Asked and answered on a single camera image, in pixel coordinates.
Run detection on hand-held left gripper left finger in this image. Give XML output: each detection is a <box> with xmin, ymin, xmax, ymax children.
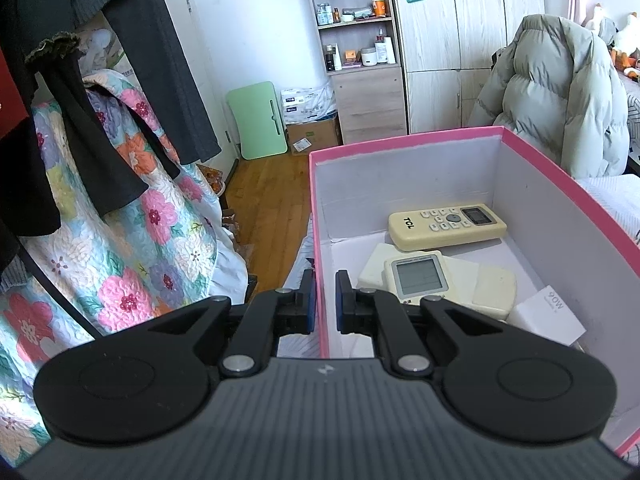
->
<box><xmin>145</xmin><ymin>270</ymin><xmax>317</xmax><ymax>378</ymax></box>

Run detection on pink cardboard box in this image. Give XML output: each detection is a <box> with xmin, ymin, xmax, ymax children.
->
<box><xmin>308</xmin><ymin>126</ymin><xmax>640</xmax><ymax>461</ymax></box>

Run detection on remote control with grey screen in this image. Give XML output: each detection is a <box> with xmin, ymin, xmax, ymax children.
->
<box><xmin>383</xmin><ymin>250</ymin><xmax>451</xmax><ymax>307</ymax></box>

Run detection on white and blue paper packs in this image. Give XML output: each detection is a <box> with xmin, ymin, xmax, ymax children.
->
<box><xmin>279</xmin><ymin>85</ymin><xmax>337</xmax><ymax>126</ymax></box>

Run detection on white charger box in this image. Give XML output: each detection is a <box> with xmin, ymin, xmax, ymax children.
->
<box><xmin>506</xmin><ymin>287</ymin><xmax>587</xmax><ymax>345</ymax></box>

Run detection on wooden wardrobe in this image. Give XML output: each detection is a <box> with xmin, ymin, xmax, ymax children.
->
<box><xmin>386</xmin><ymin>0</ymin><xmax>547</xmax><ymax>136</ymax></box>

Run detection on white remote control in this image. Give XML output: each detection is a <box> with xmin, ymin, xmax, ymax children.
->
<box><xmin>357</xmin><ymin>242</ymin><xmax>397</xmax><ymax>290</ymax></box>

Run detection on grey puffer jacket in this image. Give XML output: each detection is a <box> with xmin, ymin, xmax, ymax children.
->
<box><xmin>467</xmin><ymin>13</ymin><xmax>632</xmax><ymax>179</ymax></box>

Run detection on brown cardboard box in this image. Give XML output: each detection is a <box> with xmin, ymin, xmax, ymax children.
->
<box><xmin>285</xmin><ymin>114</ymin><xmax>344</xmax><ymax>157</ymax></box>

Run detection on geometric patterned bed cover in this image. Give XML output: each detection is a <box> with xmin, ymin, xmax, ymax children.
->
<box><xmin>621</xmin><ymin>94</ymin><xmax>640</xmax><ymax>177</ymax></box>

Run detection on large cream remote control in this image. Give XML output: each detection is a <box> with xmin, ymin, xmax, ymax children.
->
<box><xmin>388</xmin><ymin>203</ymin><xmax>509</xmax><ymax>253</ymax></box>

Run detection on dark grey hanging garment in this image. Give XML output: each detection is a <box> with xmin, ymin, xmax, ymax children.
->
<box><xmin>65</xmin><ymin>0</ymin><xmax>222</xmax><ymax>166</ymax></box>

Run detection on white plush duck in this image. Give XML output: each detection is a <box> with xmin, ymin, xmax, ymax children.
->
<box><xmin>612</xmin><ymin>9</ymin><xmax>640</xmax><ymax>70</ymax></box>
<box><xmin>584</xmin><ymin>3</ymin><xmax>619</xmax><ymax>48</ymax></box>

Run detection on red hanging garment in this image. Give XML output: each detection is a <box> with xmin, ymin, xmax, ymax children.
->
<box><xmin>0</xmin><ymin>50</ymin><xmax>32</xmax><ymax>137</ymax></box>

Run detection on black frilled hanging garment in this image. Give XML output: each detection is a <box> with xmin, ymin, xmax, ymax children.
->
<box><xmin>0</xmin><ymin>0</ymin><xmax>182</xmax><ymax>272</ymax></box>

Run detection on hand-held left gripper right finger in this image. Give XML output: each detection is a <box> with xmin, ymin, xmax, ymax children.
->
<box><xmin>336</xmin><ymin>270</ymin><xmax>506</xmax><ymax>378</ymax></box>

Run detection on floral quilt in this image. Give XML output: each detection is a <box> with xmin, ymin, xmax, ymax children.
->
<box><xmin>0</xmin><ymin>69</ymin><xmax>252</xmax><ymax>463</ymax></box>

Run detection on wooden shelf unit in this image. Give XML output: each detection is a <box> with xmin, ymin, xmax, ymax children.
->
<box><xmin>302</xmin><ymin>0</ymin><xmax>407</xmax><ymax>147</ymax></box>

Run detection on green folding table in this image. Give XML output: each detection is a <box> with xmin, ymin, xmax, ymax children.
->
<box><xmin>227</xmin><ymin>80</ymin><xmax>289</xmax><ymax>161</ymax></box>

